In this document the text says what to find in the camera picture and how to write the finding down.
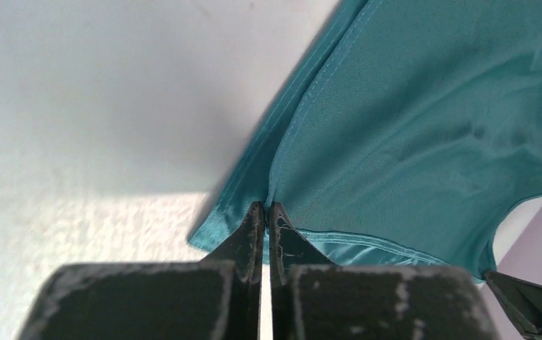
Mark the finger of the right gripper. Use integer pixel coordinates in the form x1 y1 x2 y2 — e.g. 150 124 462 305
484 271 542 339

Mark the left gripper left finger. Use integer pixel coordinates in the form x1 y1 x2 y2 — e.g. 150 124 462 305
19 202 265 339

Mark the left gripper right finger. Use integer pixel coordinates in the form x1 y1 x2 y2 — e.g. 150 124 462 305
269 203 498 339

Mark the teal cloth napkin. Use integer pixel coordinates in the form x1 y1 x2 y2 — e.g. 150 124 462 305
188 1 542 278

